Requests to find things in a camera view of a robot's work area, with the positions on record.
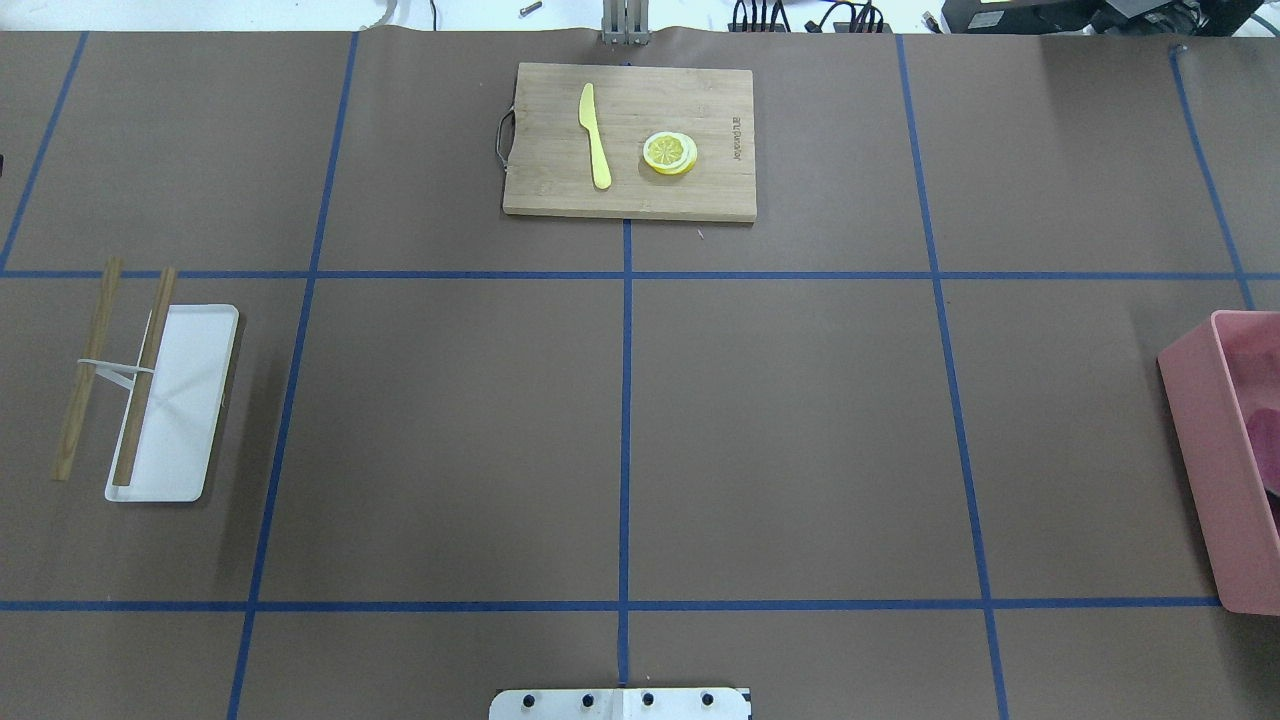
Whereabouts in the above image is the pink cloth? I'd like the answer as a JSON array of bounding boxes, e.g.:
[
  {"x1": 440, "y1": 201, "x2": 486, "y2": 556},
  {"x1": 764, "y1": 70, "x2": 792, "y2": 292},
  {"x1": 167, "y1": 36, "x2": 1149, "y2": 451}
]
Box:
[{"x1": 1245, "y1": 407, "x2": 1279, "y2": 498}]

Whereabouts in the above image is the yellow lemon slice toy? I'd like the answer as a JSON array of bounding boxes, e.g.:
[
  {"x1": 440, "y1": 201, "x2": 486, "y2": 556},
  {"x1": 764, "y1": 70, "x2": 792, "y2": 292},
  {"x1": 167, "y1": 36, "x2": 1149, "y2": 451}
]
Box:
[{"x1": 641, "y1": 131, "x2": 699, "y2": 176}]

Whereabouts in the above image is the wooden cutting board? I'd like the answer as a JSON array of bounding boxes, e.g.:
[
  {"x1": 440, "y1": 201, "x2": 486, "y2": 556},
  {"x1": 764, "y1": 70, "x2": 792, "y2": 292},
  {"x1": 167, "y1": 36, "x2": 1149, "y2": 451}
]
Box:
[{"x1": 502, "y1": 61, "x2": 758, "y2": 224}]

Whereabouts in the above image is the yellow plastic knife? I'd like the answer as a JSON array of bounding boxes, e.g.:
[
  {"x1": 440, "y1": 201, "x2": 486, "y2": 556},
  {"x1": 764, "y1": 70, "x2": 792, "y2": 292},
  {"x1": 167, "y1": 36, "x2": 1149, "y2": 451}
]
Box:
[{"x1": 577, "y1": 82, "x2": 612, "y2": 191}]

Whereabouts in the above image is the white rack tray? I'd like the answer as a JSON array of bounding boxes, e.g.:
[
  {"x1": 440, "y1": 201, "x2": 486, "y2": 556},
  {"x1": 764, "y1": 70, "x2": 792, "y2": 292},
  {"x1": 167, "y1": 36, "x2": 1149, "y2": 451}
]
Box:
[{"x1": 104, "y1": 304, "x2": 241, "y2": 503}]

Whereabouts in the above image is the wooden rack rod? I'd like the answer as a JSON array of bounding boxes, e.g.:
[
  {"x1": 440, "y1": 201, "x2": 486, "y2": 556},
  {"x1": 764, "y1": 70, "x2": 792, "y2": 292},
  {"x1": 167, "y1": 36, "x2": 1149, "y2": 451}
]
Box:
[
  {"x1": 51, "y1": 256, "x2": 123, "y2": 482},
  {"x1": 111, "y1": 266, "x2": 179, "y2": 487}
]

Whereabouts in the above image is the pink plastic bin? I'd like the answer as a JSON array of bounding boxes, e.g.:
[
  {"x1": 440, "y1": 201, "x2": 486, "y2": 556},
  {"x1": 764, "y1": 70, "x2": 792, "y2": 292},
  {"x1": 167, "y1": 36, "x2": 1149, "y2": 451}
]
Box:
[{"x1": 1157, "y1": 310, "x2": 1279, "y2": 616}]

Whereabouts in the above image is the aluminium frame post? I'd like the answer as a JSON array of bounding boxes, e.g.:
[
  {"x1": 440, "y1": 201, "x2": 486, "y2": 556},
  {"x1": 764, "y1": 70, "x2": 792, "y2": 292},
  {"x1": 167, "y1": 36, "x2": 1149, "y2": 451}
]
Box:
[{"x1": 600, "y1": 0, "x2": 652, "y2": 46}]

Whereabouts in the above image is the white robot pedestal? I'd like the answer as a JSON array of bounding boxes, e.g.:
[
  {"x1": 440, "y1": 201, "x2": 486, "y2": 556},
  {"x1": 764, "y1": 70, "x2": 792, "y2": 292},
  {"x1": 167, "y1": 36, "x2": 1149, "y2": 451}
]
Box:
[{"x1": 488, "y1": 687, "x2": 753, "y2": 719}]

